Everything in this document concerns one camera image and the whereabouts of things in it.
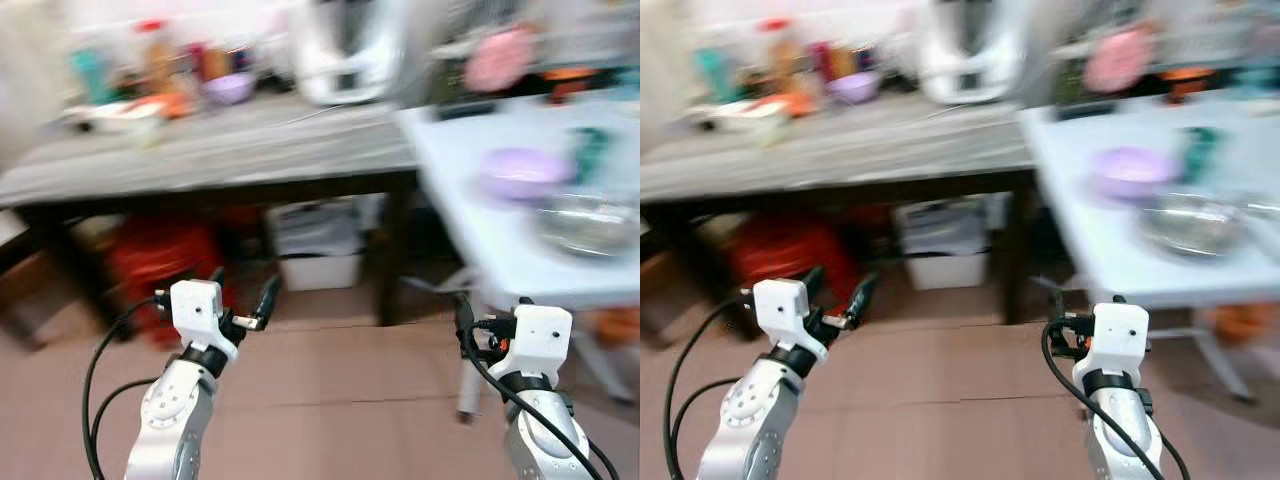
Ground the red bag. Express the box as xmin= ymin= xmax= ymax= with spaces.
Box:
xmin=728 ymin=212 xmax=863 ymax=313
xmin=107 ymin=214 xmax=237 ymax=323

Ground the white folding table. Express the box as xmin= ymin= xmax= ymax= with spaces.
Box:
xmin=1018 ymin=88 xmax=1280 ymax=406
xmin=394 ymin=92 xmax=641 ymax=426

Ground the white storage box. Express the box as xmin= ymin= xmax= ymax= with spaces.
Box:
xmin=266 ymin=198 xmax=367 ymax=294
xmin=894 ymin=196 xmax=991 ymax=292

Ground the steel bowl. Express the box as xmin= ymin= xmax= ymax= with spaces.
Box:
xmin=1138 ymin=192 xmax=1251 ymax=259
xmin=534 ymin=194 xmax=641 ymax=260

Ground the grey topped dark table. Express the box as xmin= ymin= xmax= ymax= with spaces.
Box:
xmin=0 ymin=92 xmax=423 ymax=336
xmin=640 ymin=90 xmax=1039 ymax=331

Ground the large purple bowl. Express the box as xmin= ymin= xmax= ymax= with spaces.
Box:
xmin=479 ymin=147 xmax=574 ymax=207
xmin=1090 ymin=146 xmax=1181 ymax=203

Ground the dark green cup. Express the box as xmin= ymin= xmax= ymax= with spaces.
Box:
xmin=1177 ymin=126 xmax=1219 ymax=185
xmin=569 ymin=126 xmax=610 ymax=187

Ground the white plate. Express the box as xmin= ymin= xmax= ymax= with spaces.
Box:
xmin=61 ymin=99 xmax=167 ymax=132
xmin=686 ymin=97 xmax=793 ymax=131

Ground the small purple bowl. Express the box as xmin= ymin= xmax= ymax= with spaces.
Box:
xmin=202 ymin=71 xmax=257 ymax=107
xmin=826 ymin=70 xmax=882 ymax=106

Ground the black flat item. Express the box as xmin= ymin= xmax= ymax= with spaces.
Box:
xmin=1054 ymin=98 xmax=1117 ymax=122
xmin=434 ymin=97 xmax=497 ymax=122

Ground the red capped bottle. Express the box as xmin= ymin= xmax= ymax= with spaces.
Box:
xmin=139 ymin=19 xmax=178 ymax=97
xmin=760 ymin=17 xmax=801 ymax=95

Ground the orange bowl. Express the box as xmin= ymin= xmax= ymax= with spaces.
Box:
xmin=1160 ymin=66 xmax=1217 ymax=101
xmin=544 ymin=66 xmax=599 ymax=102

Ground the teal bottle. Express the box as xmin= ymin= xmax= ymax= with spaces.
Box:
xmin=694 ymin=45 xmax=739 ymax=104
xmin=69 ymin=47 xmax=114 ymax=107

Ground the pink round item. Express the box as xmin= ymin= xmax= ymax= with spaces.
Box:
xmin=464 ymin=26 xmax=537 ymax=94
xmin=1083 ymin=26 xmax=1155 ymax=95

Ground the white kitchen appliance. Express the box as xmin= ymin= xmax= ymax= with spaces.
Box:
xmin=915 ymin=0 xmax=1036 ymax=107
xmin=288 ymin=0 xmax=413 ymax=107

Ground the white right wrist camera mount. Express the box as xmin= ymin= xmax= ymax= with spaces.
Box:
xmin=496 ymin=304 xmax=574 ymax=392
xmin=1071 ymin=301 xmax=1152 ymax=390

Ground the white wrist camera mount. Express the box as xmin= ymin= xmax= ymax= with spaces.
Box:
xmin=496 ymin=304 xmax=574 ymax=392
xmin=1071 ymin=301 xmax=1152 ymax=390
xmin=751 ymin=277 xmax=830 ymax=363
xmin=167 ymin=279 xmax=240 ymax=363

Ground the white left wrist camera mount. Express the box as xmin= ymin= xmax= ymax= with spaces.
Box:
xmin=751 ymin=277 xmax=830 ymax=363
xmin=167 ymin=279 xmax=240 ymax=363

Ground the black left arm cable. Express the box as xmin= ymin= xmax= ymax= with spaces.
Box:
xmin=662 ymin=294 xmax=761 ymax=480
xmin=81 ymin=297 xmax=173 ymax=480

